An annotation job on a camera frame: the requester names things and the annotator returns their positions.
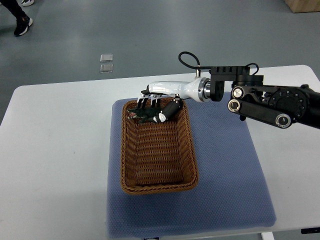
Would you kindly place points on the upper metal floor plate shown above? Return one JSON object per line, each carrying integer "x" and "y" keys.
{"x": 106, "y": 57}

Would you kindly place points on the lower metal floor plate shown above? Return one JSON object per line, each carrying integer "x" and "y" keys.
{"x": 106, "y": 68}

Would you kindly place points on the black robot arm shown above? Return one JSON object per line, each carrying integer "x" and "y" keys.
{"x": 279, "y": 106}

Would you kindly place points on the blue-grey cushion mat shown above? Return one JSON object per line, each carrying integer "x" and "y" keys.
{"x": 231, "y": 192}

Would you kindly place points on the dark toy crocodile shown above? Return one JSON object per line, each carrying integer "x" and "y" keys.
{"x": 145, "y": 114}

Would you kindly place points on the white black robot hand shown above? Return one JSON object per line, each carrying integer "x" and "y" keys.
{"x": 198, "y": 90}

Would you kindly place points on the metal floor plate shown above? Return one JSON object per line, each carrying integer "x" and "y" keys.
{"x": 106, "y": 57}
{"x": 106, "y": 68}

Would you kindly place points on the brown wicker basket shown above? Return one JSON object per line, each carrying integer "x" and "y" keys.
{"x": 157, "y": 157}

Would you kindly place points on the wooden furniture corner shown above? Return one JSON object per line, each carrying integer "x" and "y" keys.
{"x": 303, "y": 6}

